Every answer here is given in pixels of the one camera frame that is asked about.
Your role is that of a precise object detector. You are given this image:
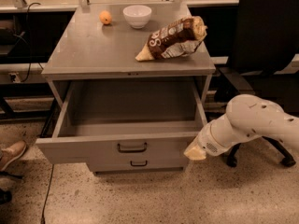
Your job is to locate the brown shoe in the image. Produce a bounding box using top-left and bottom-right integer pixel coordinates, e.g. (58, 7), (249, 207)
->
(0, 140), (26, 172)

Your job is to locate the grey metal cabinet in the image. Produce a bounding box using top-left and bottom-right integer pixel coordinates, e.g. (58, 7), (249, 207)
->
(41, 2), (217, 176)

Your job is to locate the black chair caster left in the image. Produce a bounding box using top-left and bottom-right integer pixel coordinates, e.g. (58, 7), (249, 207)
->
(0, 189), (12, 204)

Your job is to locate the orange fruit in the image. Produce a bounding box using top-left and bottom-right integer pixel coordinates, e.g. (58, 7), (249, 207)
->
(99, 10), (112, 25)

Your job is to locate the black cable on floor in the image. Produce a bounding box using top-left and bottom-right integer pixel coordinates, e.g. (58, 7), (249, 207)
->
(39, 163), (55, 224)

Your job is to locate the black drawer handle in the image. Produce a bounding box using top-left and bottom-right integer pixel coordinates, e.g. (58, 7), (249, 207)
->
(130, 161), (148, 167)
(117, 143), (148, 153)

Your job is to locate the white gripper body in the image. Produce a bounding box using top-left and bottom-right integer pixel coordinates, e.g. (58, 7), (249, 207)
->
(198, 123), (232, 156)

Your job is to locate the grey drawer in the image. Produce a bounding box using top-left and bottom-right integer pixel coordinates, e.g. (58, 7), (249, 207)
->
(88, 158), (189, 173)
(36, 77), (206, 163)

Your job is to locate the grey top drawer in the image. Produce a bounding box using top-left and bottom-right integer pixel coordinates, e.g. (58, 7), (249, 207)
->
(36, 77), (206, 163)

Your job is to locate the black office chair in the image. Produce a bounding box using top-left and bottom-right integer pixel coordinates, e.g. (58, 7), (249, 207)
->
(214, 0), (299, 167)

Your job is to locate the white bowl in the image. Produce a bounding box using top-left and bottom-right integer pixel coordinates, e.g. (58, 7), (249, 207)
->
(122, 5), (152, 29)

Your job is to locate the black hanging cable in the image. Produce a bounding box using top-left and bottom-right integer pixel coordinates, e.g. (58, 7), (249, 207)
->
(12, 2), (45, 83)

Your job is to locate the brown chip bag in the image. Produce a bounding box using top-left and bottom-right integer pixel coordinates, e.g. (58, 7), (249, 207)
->
(135, 16), (207, 62)

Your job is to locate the grey lower drawer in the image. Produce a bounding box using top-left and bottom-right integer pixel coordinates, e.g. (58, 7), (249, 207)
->
(88, 158), (189, 173)

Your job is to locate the wall power outlet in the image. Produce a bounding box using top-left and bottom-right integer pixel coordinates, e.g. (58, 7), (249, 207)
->
(9, 73), (21, 83)

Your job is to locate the black top drawer handle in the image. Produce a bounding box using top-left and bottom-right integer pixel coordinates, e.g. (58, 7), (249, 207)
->
(117, 143), (148, 153)

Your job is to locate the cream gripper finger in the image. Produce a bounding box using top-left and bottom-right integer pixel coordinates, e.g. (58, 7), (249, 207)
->
(184, 138), (206, 161)

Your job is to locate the black lower drawer handle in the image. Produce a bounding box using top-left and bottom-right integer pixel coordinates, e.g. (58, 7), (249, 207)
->
(130, 161), (148, 167)

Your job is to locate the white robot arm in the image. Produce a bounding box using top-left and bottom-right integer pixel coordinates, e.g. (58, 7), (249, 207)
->
(184, 94), (299, 161)

